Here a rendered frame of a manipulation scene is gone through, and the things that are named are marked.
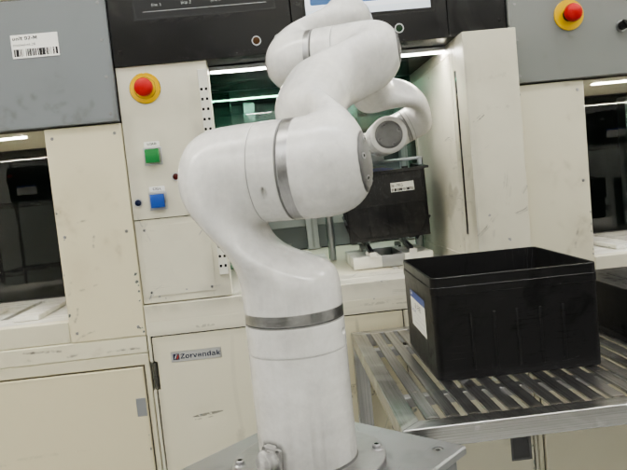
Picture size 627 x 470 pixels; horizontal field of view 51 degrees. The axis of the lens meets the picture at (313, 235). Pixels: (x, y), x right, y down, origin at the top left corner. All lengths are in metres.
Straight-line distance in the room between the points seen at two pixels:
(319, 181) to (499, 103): 0.86
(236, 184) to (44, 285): 1.37
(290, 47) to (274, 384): 0.57
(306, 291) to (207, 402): 0.86
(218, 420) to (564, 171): 0.98
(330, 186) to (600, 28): 1.08
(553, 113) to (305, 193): 0.98
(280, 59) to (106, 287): 0.70
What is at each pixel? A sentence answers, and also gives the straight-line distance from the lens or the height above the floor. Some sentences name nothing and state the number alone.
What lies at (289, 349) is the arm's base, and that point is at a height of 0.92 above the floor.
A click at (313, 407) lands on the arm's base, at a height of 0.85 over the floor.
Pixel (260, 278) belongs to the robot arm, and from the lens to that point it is 0.74.
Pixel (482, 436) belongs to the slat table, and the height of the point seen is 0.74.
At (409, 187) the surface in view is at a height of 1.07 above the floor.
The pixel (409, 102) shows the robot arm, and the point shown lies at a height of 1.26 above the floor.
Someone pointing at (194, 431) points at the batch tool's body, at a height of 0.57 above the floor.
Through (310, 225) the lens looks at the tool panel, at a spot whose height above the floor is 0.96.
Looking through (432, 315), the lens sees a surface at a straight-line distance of 1.10.
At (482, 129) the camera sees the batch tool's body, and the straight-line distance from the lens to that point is 1.50.
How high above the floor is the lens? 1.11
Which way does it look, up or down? 5 degrees down
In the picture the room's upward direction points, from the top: 6 degrees counter-clockwise
